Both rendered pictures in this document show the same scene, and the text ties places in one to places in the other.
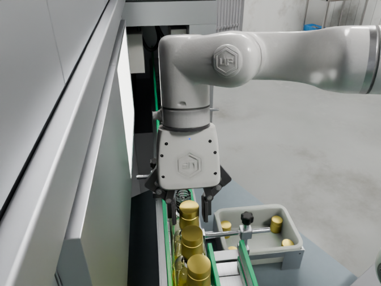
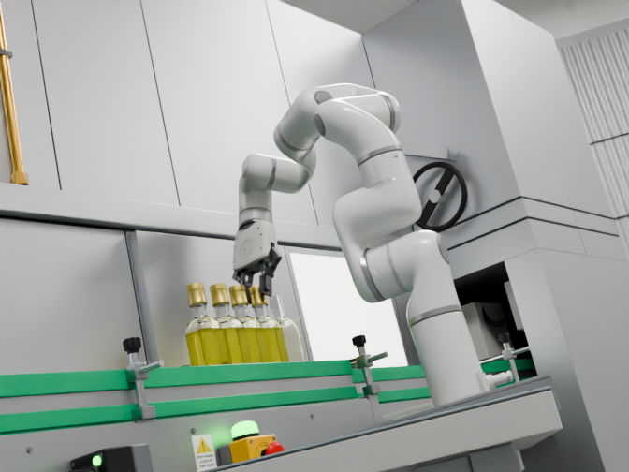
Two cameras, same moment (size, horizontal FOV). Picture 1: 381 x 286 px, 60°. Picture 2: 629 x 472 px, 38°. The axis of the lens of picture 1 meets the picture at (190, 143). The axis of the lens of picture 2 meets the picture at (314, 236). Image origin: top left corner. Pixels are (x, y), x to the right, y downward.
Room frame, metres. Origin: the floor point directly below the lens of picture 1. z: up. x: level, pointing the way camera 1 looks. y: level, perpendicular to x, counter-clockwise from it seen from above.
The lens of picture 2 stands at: (-0.84, -1.40, 0.70)
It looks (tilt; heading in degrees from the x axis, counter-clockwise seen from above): 16 degrees up; 44
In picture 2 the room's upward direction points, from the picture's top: 13 degrees counter-clockwise
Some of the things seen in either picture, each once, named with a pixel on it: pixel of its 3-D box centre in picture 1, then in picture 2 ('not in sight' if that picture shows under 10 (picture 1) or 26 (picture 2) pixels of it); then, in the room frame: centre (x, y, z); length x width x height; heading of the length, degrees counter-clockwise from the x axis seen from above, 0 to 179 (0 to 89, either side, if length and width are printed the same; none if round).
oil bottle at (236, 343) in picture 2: not in sight; (233, 369); (0.30, -0.01, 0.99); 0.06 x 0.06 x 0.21; 7
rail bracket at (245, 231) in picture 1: (235, 235); (356, 368); (0.54, -0.11, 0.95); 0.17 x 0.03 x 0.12; 97
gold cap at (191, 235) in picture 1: (191, 242); (238, 296); (0.36, 0.00, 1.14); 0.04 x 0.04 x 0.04
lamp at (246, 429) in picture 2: not in sight; (244, 431); (0.13, -0.22, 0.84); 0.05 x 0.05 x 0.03
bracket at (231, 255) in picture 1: (225, 263); (359, 416); (0.54, -0.09, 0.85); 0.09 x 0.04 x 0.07; 97
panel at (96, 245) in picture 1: (117, 138); (288, 313); (0.65, 0.17, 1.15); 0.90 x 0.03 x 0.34; 7
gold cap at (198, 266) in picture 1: (198, 273); (219, 295); (0.30, -0.01, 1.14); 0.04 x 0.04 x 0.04
